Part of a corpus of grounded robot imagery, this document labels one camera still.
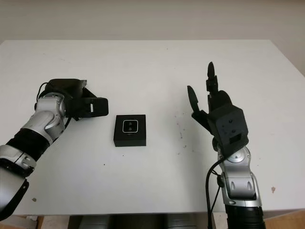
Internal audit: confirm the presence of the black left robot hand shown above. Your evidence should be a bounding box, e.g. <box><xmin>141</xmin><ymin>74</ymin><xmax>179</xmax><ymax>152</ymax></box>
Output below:
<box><xmin>44</xmin><ymin>78</ymin><xmax>89</xmax><ymax>105</ymax></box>

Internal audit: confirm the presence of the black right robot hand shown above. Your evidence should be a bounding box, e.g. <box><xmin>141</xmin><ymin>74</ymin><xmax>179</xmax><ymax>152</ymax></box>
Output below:
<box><xmin>187</xmin><ymin>62</ymin><xmax>234</xmax><ymax>144</ymax></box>

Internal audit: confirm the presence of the small silver camera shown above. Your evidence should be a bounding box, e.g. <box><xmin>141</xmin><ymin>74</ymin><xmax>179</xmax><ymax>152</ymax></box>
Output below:
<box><xmin>122</xmin><ymin>120</ymin><xmax>140</xmax><ymax>134</ymax></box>

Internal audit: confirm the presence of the grey robot torso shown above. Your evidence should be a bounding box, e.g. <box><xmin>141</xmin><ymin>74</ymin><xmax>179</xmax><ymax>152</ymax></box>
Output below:
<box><xmin>69</xmin><ymin>208</ymin><xmax>213</xmax><ymax>229</ymax></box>

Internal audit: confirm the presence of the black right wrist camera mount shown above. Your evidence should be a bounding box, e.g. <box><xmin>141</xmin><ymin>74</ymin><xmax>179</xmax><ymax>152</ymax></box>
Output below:
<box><xmin>206</xmin><ymin>106</ymin><xmax>249</xmax><ymax>158</ymax></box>

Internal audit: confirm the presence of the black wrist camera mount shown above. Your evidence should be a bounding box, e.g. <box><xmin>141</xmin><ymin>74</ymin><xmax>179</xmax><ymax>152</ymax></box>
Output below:
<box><xmin>206</xmin><ymin>106</ymin><xmax>249</xmax><ymax>158</ymax></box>
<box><xmin>66</xmin><ymin>88</ymin><xmax>109</xmax><ymax>119</ymax></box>

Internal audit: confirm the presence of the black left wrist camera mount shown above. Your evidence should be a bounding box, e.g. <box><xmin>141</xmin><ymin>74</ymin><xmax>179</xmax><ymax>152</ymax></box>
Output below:
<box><xmin>66</xmin><ymin>88</ymin><xmax>109</xmax><ymax>119</ymax></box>

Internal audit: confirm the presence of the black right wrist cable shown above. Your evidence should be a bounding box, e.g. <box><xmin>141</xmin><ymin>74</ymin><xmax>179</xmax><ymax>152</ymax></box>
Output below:
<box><xmin>205</xmin><ymin>159</ymin><xmax>225</xmax><ymax>229</ymax></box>

